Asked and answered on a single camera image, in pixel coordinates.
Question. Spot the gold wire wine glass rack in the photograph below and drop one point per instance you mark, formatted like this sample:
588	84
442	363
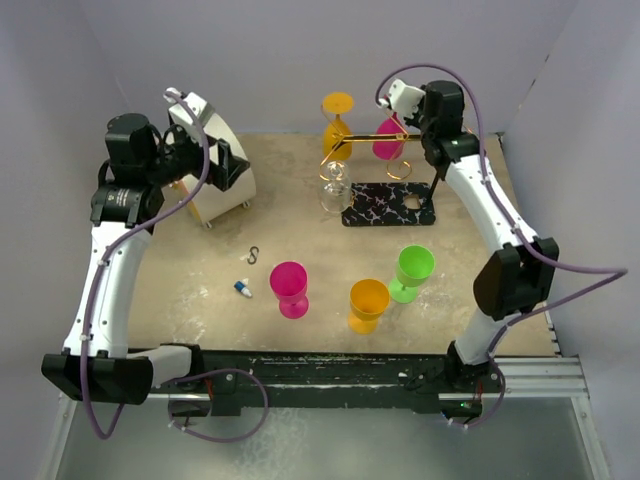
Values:
397	202

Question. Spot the clear glass wine glass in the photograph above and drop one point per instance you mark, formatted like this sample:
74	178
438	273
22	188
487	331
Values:
336	186

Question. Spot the orange plastic wine glass front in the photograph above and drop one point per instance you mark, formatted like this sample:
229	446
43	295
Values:
369	299

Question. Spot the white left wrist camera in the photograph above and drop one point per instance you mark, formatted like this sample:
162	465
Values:
185	107

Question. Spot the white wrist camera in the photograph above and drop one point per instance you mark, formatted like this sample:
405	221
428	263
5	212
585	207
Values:
402	99
185	107

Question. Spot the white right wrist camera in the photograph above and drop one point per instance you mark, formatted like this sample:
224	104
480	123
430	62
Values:
402	99

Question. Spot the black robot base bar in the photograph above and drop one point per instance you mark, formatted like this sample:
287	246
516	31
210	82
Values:
228	381

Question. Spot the green plastic wine glass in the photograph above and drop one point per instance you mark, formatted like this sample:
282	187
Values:
414	266

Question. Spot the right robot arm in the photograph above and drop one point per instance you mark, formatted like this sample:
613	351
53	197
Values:
513	281

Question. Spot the white cylindrical container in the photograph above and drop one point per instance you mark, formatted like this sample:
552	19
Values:
210	202

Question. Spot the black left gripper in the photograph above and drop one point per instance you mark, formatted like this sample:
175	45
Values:
223	174

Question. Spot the blue capped small tube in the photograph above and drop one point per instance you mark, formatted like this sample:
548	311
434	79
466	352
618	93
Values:
241	288

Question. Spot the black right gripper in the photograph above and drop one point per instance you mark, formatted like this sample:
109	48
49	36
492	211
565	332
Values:
414	119

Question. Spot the pink plastic wine glass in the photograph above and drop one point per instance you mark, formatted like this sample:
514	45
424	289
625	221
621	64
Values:
289	282
391	147

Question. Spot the pink plastic wine glass front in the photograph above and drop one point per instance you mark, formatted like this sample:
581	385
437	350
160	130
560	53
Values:
289	282

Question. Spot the orange plastic wine glass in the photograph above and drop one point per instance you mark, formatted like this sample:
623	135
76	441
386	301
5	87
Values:
369	299
333	106

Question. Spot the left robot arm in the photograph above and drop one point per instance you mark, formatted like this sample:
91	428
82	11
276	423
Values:
110	260

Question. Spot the black carabiner clip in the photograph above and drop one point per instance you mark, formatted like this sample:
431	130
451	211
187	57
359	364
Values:
253	255

